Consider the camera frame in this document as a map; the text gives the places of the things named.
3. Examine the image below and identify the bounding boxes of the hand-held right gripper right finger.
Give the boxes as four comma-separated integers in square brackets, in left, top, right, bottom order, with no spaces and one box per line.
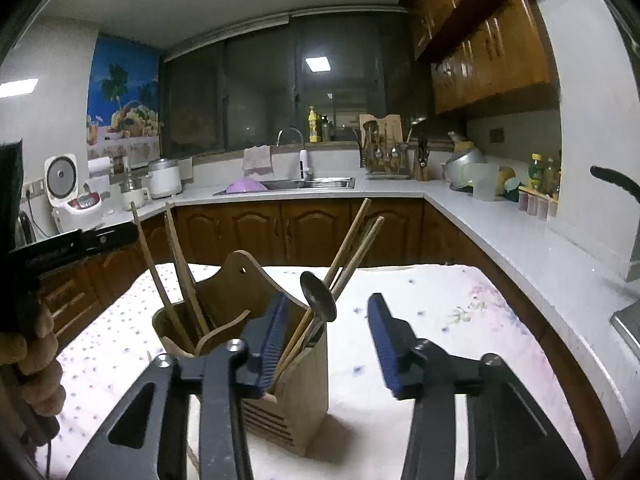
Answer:
[366,292,588,480]

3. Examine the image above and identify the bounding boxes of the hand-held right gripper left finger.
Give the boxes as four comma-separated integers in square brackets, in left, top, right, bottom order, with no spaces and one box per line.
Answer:
[67,291,290,480]

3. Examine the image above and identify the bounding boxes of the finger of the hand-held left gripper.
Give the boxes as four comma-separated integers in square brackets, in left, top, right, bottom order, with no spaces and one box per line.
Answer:
[7,221,140,282]

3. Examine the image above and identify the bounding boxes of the metal spoon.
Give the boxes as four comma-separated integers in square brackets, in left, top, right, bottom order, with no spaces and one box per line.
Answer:
[299,270,338,356]

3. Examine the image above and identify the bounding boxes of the wooden utensil holder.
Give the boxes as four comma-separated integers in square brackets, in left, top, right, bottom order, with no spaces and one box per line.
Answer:
[151,250,330,458]

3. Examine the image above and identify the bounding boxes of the dish rack with utensils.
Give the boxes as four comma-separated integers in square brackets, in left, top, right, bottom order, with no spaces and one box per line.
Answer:
[359,125,412,180]

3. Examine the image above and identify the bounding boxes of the person's left hand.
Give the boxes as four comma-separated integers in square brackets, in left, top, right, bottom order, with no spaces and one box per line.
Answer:
[0,304,67,418]

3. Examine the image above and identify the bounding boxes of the white rice cooker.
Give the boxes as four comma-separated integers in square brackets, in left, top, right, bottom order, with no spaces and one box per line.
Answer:
[44,154,105,235]

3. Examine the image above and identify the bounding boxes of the floral white tablecloth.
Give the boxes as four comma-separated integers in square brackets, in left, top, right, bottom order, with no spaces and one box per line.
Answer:
[35,262,566,480]

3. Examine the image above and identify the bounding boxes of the white mug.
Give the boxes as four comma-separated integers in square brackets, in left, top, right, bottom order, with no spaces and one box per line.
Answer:
[120,187,152,211]

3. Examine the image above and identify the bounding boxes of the white electric pot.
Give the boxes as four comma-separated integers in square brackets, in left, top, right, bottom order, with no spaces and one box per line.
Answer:
[147,158,182,199]

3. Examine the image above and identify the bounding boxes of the purple plastic basin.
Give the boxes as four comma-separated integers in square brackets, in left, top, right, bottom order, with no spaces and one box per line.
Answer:
[226,178,268,195]

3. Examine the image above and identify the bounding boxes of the steel kitchen sink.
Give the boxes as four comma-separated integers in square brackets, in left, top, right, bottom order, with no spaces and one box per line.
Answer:
[215,176,357,196]

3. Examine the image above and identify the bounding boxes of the wooden knife block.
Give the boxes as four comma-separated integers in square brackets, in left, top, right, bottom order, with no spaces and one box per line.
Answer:
[413,135,432,182]

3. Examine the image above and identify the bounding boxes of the beige dish towel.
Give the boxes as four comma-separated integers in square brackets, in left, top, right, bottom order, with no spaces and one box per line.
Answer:
[242,145,273,173]

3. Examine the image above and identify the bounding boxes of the clear measuring cup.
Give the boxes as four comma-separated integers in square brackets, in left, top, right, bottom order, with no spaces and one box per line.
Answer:
[467,162,500,202]

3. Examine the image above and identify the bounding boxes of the metal bowl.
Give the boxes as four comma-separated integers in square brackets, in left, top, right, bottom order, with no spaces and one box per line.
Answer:
[444,131,488,192]

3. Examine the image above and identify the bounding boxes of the rack of spice jars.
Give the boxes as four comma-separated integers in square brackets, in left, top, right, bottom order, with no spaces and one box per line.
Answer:
[517,186,560,221]

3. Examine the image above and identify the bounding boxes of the chrome kitchen faucet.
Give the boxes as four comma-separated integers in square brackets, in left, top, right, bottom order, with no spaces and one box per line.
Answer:
[276,127,307,161]

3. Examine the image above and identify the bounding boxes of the wooden cutting board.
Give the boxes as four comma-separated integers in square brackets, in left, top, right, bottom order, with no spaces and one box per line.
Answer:
[359,114,403,148]

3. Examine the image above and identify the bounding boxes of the steel stove top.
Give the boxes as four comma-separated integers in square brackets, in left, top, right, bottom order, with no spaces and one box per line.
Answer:
[610,300,640,361]

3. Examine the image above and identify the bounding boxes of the dark kitchen window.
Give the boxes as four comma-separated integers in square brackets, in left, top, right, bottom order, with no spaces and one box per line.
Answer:
[162,12,426,158]

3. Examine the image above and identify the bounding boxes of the tropical fruit wall poster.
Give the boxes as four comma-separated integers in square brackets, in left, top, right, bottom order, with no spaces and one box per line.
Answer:
[86,35,163,161]

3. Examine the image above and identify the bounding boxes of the wooden wall cabinets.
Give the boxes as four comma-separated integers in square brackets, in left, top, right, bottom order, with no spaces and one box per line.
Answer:
[400,0,561,116]

